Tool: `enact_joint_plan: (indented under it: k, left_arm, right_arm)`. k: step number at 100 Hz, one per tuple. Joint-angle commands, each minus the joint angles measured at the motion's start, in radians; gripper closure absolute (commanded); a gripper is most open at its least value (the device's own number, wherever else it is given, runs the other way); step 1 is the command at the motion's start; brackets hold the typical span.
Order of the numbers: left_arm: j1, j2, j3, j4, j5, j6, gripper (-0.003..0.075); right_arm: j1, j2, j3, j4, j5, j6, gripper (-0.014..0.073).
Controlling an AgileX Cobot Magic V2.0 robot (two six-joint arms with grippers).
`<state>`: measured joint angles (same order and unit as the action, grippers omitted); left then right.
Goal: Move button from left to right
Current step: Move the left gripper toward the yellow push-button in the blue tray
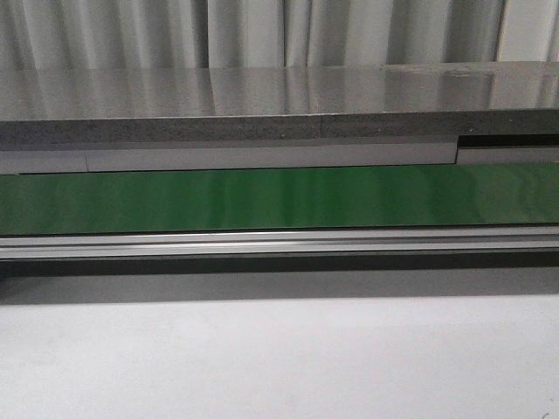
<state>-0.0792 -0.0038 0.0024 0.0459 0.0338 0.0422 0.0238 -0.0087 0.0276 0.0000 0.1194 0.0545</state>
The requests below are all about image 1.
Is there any green conveyor belt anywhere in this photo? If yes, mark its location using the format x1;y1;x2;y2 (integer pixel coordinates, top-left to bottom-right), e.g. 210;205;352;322
1;163;558;236

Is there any white pleated curtain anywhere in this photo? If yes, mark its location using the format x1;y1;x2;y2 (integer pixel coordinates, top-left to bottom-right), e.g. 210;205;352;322
1;1;558;70

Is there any grey rear conveyor guide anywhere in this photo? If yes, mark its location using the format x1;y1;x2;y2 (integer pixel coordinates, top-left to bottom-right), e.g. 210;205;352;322
1;134;558;175

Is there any aluminium front conveyor rail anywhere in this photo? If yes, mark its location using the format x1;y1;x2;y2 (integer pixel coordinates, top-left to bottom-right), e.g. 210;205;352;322
1;225;558;261

